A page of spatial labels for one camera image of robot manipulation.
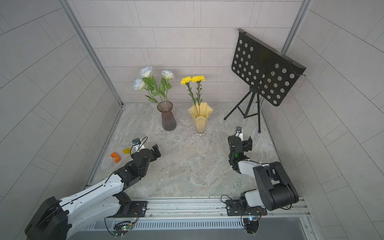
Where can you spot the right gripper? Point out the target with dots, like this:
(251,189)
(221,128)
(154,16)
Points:
(248,145)

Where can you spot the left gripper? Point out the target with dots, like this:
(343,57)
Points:
(154,156)

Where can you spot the white rose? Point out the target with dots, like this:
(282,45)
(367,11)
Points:
(167,77)
(145,84)
(147,72)

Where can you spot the yellow carnation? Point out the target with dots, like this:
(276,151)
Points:
(186,82)
(197,99)

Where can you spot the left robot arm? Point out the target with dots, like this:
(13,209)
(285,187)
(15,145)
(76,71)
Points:
(60,219)

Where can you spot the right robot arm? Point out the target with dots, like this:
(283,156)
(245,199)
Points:
(275,189)

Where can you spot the yellow plastic piece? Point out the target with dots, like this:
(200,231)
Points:
(127,151)

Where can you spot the orange plastic block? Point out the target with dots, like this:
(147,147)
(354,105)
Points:
(115,157)

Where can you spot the purple glass vase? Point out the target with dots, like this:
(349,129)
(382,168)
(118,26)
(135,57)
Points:
(168,120)

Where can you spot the yellow ruffled vase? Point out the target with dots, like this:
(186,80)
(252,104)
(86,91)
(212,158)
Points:
(201,121)

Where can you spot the left circuit board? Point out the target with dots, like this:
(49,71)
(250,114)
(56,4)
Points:
(122,228)

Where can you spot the circuit board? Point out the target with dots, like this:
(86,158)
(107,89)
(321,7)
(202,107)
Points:
(122,228)
(251,225)

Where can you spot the right circuit board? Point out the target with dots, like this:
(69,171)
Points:
(251,225)

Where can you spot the black perforated music stand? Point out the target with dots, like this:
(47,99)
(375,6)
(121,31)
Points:
(269,74)

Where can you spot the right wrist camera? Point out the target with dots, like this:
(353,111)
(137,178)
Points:
(239,133)

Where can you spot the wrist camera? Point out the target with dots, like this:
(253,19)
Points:
(138,143)
(239,133)

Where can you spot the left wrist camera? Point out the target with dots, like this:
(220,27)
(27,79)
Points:
(138,143)

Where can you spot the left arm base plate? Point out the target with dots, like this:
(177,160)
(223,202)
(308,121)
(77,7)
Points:
(132,210)

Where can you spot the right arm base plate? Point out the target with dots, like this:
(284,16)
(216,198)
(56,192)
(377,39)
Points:
(236,208)

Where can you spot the aluminium rail frame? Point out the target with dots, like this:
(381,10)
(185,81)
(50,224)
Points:
(184,208)

